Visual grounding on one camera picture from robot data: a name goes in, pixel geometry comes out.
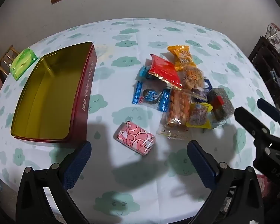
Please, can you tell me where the black sesame block packet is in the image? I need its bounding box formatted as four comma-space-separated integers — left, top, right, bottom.
206, 87, 235, 129

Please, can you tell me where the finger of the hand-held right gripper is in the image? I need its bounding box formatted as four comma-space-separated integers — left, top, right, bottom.
234, 107, 278, 145
257, 98, 280, 137

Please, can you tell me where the round peanut brittle packet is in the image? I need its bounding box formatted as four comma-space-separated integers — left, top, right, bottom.
181, 66, 204, 90

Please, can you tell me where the newspaper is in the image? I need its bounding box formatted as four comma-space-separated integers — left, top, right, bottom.
265, 23, 280, 52

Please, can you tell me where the orange snack packet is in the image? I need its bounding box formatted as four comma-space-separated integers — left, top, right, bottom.
167, 45, 197, 71

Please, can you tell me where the dark wooden shelf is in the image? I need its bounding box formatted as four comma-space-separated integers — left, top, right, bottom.
248, 35, 280, 112

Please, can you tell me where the dark blue snack packet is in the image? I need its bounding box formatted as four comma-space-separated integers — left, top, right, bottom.
203, 78, 213, 91

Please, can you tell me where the purple snack packet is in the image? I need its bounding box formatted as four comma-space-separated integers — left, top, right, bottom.
191, 87, 208, 103

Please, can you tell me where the blue candy stick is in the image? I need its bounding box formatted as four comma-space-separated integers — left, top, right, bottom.
131, 81, 143, 105

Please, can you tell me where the blue cookie packet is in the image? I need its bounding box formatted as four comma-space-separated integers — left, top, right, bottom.
138, 66, 152, 78
141, 89, 171, 111

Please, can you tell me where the pink patterned candy packet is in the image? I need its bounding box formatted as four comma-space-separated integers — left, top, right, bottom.
113, 121, 156, 155

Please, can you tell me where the bamboo chair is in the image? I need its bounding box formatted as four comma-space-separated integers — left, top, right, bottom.
0, 45, 20, 76

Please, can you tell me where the long clear peanut packet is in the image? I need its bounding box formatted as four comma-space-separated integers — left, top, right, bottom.
160, 89, 193, 141

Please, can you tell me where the green tissue pack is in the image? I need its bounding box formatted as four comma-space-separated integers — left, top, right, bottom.
10, 48, 38, 81

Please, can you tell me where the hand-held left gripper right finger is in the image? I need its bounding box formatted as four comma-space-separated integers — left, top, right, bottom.
187, 140, 264, 224

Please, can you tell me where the red snack packet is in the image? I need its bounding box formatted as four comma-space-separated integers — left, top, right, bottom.
147, 54, 183, 90

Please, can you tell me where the yellow snack packet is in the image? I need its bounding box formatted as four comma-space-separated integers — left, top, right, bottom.
186, 102, 213, 129

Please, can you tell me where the cloud print tablecloth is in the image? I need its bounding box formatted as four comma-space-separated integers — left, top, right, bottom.
0, 17, 280, 224

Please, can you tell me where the red tin box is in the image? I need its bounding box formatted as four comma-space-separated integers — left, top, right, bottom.
10, 41, 98, 143

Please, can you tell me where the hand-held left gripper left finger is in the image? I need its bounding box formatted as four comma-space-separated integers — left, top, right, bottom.
16, 141, 92, 224

